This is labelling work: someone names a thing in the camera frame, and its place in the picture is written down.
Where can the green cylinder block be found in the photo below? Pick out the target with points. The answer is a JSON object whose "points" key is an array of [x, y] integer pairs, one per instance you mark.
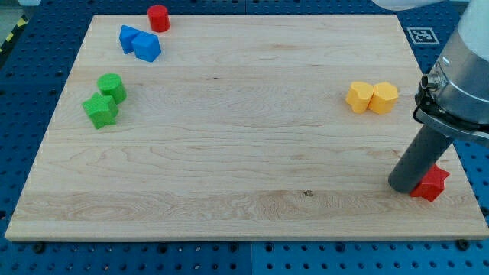
{"points": [[111, 84]]}

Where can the green star block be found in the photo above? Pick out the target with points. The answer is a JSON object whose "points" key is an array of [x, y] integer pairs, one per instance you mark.
{"points": [[101, 110]]}

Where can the blue cube block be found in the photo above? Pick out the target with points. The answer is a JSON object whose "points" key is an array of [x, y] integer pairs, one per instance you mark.
{"points": [[146, 46]]}

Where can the wooden board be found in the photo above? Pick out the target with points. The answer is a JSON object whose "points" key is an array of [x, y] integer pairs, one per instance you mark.
{"points": [[239, 131]]}

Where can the red cylinder block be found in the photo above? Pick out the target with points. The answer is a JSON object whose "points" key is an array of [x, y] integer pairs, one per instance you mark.
{"points": [[158, 17]]}

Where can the blue angular block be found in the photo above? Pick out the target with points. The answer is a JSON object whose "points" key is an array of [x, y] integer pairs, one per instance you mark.
{"points": [[126, 36]]}

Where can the yellow heart block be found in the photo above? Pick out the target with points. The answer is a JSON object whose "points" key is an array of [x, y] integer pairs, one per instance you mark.
{"points": [[359, 96]]}

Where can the fiducial marker tag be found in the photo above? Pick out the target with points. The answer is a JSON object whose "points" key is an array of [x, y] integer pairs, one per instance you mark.
{"points": [[422, 36]]}

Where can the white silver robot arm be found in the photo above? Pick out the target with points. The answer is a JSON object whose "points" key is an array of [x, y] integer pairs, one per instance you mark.
{"points": [[452, 99]]}

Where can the red star block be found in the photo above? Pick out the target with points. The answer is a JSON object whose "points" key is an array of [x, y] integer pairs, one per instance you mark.
{"points": [[432, 184]]}

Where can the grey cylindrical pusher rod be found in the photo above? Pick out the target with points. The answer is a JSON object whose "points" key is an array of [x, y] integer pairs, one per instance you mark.
{"points": [[423, 152]]}

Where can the yellow hexagon block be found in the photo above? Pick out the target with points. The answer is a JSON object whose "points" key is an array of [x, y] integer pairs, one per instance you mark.
{"points": [[384, 98]]}

